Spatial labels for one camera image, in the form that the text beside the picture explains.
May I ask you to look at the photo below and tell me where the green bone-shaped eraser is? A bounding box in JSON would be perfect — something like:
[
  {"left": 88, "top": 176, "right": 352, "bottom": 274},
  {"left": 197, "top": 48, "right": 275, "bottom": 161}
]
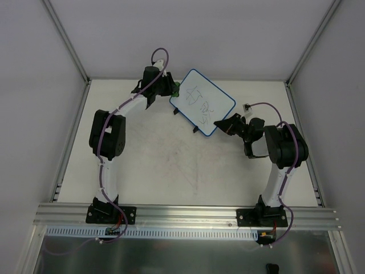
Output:
[{"left": 171, "top": 82, "right": 180, "bottom": 98}]

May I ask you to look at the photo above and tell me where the blue-framed whiteboard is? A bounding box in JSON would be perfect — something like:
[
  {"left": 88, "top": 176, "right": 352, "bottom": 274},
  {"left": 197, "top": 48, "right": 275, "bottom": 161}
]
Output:
[{"left": 169, "top": 69, "right": 236, "bottom": 137}]

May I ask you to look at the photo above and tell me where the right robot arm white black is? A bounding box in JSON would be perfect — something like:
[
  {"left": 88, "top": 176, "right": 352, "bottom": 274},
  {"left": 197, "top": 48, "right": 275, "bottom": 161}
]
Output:
[{"left": 214, "top": 114, "right": 309, "bottom": 226}]

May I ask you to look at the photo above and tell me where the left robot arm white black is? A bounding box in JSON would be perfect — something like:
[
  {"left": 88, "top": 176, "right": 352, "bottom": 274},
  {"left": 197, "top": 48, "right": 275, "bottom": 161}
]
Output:
[{"left": 86, "top": 59, "right": 180, "bottom": 223}]

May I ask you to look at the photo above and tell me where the small black object bottom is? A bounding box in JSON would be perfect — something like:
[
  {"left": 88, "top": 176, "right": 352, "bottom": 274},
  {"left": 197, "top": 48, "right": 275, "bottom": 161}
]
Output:
[{"left": 266, "top": 264, "right": 280, "bottom": 274}]

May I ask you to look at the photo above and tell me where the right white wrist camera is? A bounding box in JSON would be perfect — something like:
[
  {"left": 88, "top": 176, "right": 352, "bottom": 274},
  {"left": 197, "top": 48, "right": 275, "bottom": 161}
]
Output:
[{"left": 243, "top": 103, "right": 253, "bottom": 118}]

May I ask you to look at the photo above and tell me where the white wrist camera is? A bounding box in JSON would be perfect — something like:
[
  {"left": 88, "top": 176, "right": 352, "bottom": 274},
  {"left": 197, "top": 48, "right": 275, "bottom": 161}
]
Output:
[
  {"left": 153, "top": 59, "right": 167, "bottom": 77},
  {"left": 243, "top": 103, "right": 253, "bottom": 118}
]

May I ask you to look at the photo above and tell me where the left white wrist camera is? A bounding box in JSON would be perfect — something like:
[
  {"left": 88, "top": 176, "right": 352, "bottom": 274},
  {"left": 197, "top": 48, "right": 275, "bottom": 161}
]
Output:
[{"left": 153, "top": 59, "right": 167, "bottom": 77}]

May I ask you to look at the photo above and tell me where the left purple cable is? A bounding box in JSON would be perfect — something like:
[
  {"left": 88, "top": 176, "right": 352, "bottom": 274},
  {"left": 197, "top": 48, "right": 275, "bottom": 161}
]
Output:
[{"left": 42, "top": 47, "right": 171, "bottom": 255}]

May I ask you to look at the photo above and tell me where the purple cable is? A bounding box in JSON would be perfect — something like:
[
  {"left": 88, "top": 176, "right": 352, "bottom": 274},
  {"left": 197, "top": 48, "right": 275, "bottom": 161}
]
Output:
[
  {"left": 246, "top": 102, "right": 303, "bottom": 249},
  {"left": 42, "top": 47, "right": 171, "bottom": 255}
]

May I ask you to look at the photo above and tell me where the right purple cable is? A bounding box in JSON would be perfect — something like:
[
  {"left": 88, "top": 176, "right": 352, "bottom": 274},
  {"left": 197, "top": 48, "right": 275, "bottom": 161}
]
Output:
[{"left": 246, "top": 102, "right": 303, "bottom": 249}]

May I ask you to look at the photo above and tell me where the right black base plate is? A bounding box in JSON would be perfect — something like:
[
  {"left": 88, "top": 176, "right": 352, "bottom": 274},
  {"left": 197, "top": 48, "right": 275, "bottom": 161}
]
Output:
[{"left": 236, "top": 207, "right": 288, "bottom": 228}]

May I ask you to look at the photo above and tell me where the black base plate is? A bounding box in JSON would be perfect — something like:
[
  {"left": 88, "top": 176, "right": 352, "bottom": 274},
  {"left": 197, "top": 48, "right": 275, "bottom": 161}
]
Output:
[
  {"left": 86, "top": 203, "right": 137, "bottom": 225},
  {"left": 236, "top": 207, "right": 288, "bottom": 228}
]

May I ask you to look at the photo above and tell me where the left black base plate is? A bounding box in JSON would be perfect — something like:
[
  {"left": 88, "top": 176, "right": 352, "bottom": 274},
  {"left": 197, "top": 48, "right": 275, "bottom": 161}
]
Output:
[{"left": 86, "top": 203, "right": 137, "bottom": 225}]

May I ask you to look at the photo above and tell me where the left aluminium frame post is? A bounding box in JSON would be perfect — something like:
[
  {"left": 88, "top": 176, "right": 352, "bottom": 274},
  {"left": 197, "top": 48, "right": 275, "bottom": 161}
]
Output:
[{"left": 40, "top": 0, "right": 90, "bottom": 83}]

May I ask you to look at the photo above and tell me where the aluminium frame post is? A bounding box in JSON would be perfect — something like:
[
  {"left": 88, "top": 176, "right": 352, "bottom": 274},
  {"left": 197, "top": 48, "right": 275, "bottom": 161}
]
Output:
[
  {"left": 286, "top": 0, "right": 343, "bottom": 86},
  {"left": 40, "top": 0, "right": 90, "bottom": 83}
]

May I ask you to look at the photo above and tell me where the right aluminium frame post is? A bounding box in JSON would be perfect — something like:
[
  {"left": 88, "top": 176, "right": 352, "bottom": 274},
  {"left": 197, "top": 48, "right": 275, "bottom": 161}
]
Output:
[{"left": 286, "top": 0, "right": 343, "bottom": 86}]

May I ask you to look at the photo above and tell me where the aluminium front rail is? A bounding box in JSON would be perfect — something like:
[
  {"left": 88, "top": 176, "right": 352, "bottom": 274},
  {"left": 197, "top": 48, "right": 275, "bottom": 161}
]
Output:
[{"left": 33, "top": 203, "right": 342, "bottom": 231}]

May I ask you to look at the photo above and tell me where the white slotted cable duct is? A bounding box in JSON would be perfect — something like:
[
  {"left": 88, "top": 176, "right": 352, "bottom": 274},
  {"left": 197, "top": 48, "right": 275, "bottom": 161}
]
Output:
[{"left": 45, "top": 225, "right": 258, "bottom": 241}]

